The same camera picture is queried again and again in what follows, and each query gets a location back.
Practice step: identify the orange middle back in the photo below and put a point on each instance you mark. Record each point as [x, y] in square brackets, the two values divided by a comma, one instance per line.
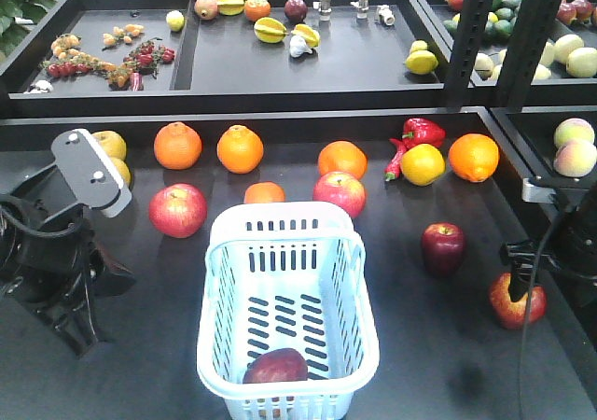
[342, 156]

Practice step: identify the yellow pear lower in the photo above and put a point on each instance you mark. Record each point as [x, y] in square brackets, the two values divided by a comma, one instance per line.
[122, 169]

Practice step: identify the orange right front tray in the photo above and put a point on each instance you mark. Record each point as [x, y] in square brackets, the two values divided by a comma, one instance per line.
[474, 157]

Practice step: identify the pink red apple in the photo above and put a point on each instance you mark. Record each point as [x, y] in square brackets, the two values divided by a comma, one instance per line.
[342, 189]
[178, 211]

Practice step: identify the pale peach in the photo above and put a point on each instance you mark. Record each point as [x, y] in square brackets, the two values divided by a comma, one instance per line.
[575, 158]
[573, 129]

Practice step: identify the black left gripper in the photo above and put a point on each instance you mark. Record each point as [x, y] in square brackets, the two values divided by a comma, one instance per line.
[51, 262]

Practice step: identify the pink red apple left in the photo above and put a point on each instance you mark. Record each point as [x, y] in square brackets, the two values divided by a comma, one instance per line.
[342, 189]

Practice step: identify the red chili pepper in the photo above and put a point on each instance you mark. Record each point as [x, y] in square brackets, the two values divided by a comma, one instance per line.
[393, 169]

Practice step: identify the red yellow apple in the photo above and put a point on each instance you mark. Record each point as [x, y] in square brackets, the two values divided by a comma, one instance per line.
[281, 365]
[510, 314]

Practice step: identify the white garlic bulb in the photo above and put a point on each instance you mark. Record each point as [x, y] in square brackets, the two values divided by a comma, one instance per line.
[298, 46]

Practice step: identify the dark purple round fruit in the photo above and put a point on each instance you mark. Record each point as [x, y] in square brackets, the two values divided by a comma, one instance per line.
[296, 10]

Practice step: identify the small orange tangerine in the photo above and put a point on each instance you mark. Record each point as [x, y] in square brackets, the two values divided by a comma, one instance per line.
[264, 192]

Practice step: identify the yellow lemon back tray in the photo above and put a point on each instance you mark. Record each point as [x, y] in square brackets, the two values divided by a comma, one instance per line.
[421, 62]

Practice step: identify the black right front tray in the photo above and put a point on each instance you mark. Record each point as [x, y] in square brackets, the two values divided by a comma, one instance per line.
[531, 132]

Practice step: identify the red yellow apple front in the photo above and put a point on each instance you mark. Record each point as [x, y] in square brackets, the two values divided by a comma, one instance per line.
[281, 365]

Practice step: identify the yellow lemon fruit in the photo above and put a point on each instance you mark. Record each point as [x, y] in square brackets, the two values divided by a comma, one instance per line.
[422, 165]

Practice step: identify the pink red apple far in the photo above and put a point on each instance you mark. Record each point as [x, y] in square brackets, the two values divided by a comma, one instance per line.
[178, 211]

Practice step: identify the pale peach back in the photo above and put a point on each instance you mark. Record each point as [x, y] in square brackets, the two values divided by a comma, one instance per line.
[573, 129]

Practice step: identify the orange far left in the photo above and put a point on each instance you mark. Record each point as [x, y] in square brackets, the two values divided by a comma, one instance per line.
[177, 146]

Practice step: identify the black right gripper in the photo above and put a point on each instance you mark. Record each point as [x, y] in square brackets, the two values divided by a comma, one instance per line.
[568, 246]

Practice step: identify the light blue plastic basket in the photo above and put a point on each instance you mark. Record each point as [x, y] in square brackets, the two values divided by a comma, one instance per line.
[286, 275]

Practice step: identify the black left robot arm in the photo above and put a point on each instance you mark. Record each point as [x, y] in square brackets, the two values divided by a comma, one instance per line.
[53, 265]

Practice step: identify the pale peach front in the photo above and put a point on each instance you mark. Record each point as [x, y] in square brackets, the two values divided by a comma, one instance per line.
[575, 158]

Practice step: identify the orange with navel left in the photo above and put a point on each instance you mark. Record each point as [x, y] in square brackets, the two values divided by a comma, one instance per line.
[239, 149]

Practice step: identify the yellow starfruit front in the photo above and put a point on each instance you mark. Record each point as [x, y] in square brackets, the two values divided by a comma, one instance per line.
[269, 30]

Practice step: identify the dark red apple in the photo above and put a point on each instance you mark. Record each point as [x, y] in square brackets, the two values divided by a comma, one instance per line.
[443, 249]

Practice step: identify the red bell pepper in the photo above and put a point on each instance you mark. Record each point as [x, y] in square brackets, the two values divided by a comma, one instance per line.
[417, 131]

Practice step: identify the black back left tray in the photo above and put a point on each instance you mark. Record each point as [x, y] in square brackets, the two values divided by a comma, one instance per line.
[220, 65]

